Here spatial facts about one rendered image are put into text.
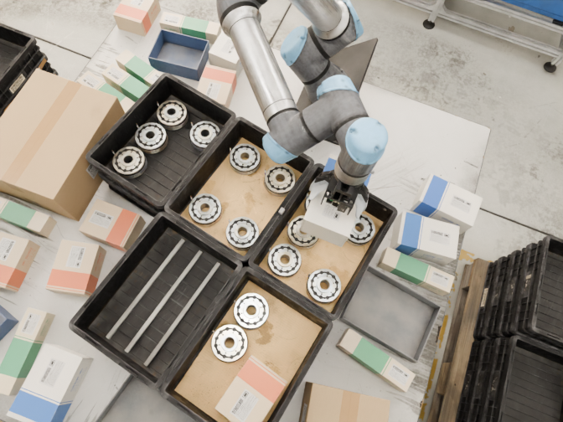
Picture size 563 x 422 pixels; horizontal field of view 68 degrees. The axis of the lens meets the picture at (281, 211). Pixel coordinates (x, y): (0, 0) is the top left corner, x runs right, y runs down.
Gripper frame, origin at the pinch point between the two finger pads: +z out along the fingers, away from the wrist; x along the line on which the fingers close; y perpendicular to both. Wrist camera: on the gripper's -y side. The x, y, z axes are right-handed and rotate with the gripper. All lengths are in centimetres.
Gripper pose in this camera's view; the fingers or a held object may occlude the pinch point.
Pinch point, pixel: (337, 198)
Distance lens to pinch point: 110.0
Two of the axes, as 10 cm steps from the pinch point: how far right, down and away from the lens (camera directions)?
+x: 9.3, 3.7, -0.8
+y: -3.7, 8.6, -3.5
